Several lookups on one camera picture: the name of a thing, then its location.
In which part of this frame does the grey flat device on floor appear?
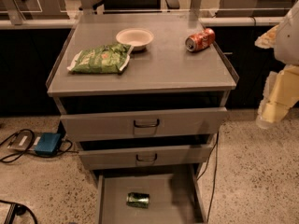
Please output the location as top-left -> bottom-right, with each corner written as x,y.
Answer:
7,131 -> 41,151

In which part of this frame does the grey drawer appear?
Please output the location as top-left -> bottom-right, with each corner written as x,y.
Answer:
78,145 -> 212,170
61,107 -> 227,142
95,171 -> 206,224

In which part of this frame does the grey bottom drawer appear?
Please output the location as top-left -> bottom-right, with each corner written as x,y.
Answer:
95,171 -> 206,224

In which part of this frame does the grey drawer cabinet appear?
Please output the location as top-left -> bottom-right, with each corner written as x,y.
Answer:
48,13 -> 237,216

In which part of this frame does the grey middle drawer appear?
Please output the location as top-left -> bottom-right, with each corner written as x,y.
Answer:
78,145 -> 212,170

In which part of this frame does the black cable on floor left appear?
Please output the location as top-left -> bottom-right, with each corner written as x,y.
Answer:
0,128 -> 78,164

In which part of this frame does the blue electronic box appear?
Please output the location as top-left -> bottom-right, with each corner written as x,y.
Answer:
34,133 -> 61,156

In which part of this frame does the black cable beside cabinet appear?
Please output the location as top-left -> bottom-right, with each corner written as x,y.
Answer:
196,132 -> 220,224

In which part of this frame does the glass partition rail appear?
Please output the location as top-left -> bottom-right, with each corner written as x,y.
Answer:
1,0 -> 298,27

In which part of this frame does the black cable bottom left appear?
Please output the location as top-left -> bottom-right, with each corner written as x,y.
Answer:
0,199 -> 39,224

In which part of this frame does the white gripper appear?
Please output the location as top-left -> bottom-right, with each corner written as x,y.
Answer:
254,2 -> 299,129

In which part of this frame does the green soda can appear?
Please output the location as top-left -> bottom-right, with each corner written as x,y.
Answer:
126,192 -> 150,209

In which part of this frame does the green chip bag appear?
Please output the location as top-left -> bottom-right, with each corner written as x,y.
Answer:
67,43 -> 134,74

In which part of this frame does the orange soda can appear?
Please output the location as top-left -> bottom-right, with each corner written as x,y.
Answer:
185,28 -> 215,52

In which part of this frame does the grey top drawer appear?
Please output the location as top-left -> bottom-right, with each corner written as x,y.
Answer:
61,107 -> 227,142

